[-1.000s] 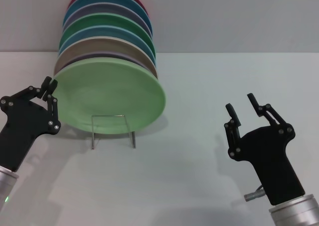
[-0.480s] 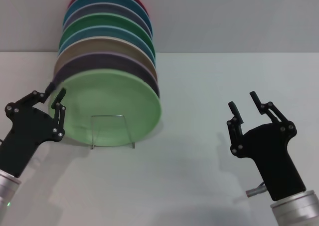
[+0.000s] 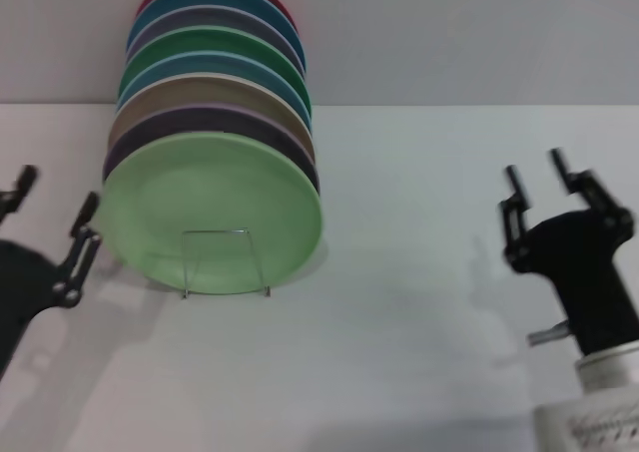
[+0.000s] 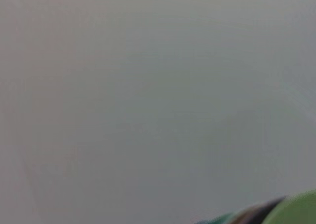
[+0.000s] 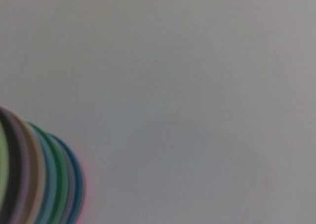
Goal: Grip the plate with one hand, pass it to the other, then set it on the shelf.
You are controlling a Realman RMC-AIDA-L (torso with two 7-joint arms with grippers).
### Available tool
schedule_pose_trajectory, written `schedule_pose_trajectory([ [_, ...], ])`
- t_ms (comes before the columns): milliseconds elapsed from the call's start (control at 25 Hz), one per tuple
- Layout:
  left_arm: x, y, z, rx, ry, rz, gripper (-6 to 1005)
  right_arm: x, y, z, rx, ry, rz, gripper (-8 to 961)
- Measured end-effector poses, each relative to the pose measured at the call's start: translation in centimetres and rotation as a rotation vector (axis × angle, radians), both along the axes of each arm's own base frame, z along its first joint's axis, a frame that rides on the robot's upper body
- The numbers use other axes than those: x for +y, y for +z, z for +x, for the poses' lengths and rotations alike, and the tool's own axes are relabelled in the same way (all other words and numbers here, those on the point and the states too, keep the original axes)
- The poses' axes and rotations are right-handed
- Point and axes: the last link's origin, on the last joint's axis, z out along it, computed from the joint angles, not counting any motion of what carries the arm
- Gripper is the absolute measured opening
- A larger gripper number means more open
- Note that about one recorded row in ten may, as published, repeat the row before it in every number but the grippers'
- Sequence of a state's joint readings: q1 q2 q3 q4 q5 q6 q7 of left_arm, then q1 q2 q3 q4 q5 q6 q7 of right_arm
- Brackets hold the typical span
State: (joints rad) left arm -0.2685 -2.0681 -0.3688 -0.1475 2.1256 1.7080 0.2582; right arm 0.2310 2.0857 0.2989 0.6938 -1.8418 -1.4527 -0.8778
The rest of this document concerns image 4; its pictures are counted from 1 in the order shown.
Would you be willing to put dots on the light green plate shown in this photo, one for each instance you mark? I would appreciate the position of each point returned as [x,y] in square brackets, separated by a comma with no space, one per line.
[296,209]

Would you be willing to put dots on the lilac plate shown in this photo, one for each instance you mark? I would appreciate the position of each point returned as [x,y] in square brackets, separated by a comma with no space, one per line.
[256,210]

